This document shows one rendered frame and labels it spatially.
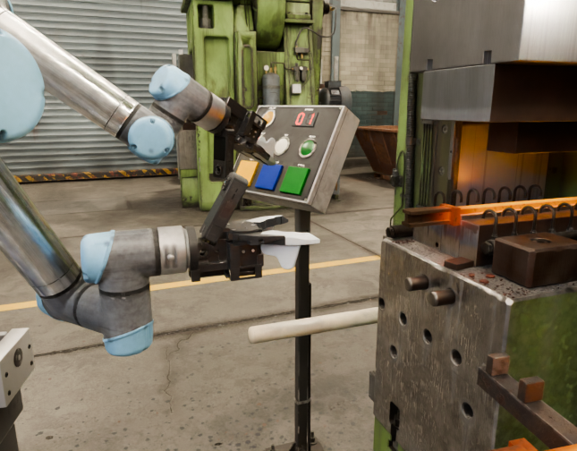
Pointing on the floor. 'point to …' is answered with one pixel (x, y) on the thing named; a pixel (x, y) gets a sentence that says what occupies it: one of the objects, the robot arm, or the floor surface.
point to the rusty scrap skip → (379, 148)
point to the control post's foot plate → (296, 446)
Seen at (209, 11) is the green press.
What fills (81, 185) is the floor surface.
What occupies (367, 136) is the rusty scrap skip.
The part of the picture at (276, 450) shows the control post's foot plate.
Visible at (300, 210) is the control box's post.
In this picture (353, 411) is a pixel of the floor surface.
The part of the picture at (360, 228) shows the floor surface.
